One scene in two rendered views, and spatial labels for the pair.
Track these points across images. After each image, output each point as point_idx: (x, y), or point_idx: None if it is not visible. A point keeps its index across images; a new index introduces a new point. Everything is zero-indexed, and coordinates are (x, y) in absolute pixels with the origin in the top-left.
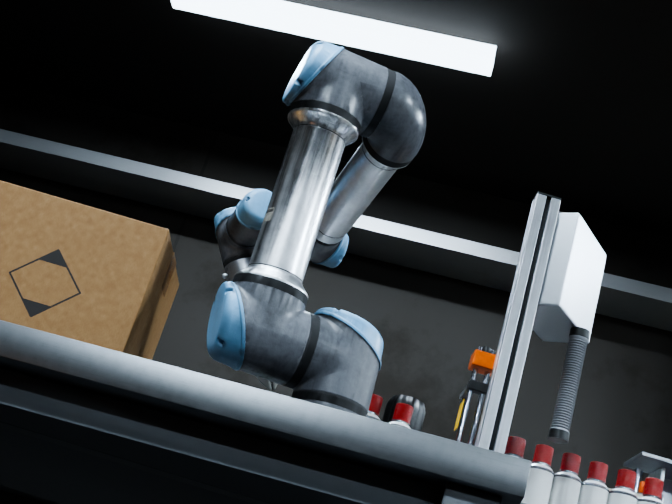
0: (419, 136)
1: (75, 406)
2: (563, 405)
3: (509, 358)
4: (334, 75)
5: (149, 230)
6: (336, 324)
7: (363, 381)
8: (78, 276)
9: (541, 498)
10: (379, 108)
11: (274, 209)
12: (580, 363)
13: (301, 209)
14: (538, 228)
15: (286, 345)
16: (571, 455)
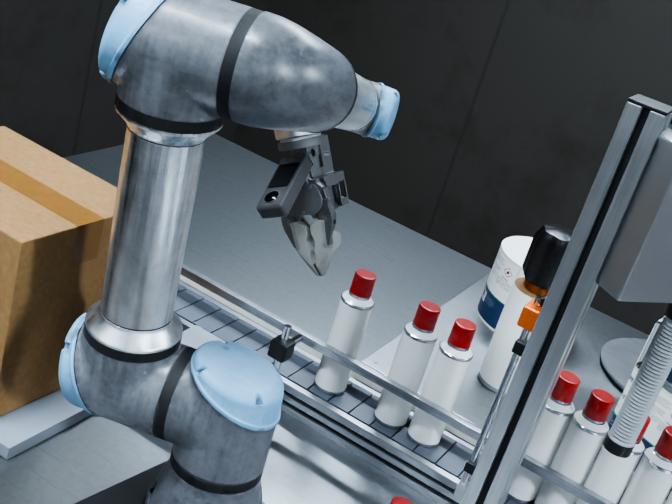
0: (315, 117)
1: None
2: (628, 412)
3: (537, 356)
4: (138, 65)
5: (4, 241)
6: (196, 390)
7: (229, 461)
8: None
9: (611, 482)
10: (218, 105)
11: (109, 243)
12: (668, 359)
13: (131, 254)
14: (616, 164)
15: (131, 417)
16: (669, 438)
